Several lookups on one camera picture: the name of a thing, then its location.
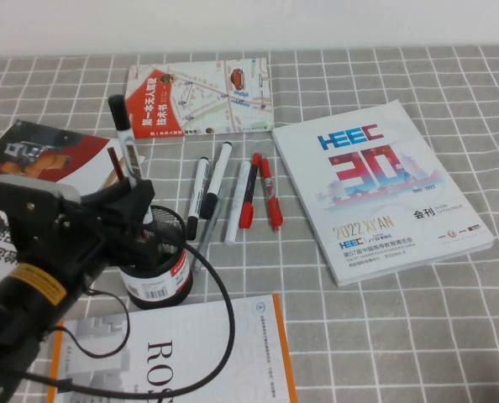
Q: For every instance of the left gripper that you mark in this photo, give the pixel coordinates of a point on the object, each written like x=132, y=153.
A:
x=90, y=231

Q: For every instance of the grey pen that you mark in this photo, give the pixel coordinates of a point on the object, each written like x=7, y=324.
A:
x=207, y=239

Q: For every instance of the black mesh pen holder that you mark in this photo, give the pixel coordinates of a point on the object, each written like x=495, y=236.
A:
x=165, y=281

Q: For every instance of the white pen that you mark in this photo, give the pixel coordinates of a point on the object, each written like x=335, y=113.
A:
x=237, y=201

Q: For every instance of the red black marker pen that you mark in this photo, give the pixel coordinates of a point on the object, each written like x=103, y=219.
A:
x=249, y=189

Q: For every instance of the red gel pen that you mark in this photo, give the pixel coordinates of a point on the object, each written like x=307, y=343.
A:
x=270, y=193

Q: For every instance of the red black striped pencil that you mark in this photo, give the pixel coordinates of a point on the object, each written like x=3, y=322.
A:
x=114, y=161

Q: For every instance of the street map cover book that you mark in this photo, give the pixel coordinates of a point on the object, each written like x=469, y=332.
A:
x=199, y=96

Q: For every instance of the orange-edged ROS book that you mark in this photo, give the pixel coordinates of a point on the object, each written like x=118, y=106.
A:
x=182, y=365

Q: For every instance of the white HEEC show catalogue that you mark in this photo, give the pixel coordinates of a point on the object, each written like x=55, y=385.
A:
x=371, y=235

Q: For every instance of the grey white checked tablecloth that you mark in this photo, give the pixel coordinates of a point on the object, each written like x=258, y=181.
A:
x=400, y=336

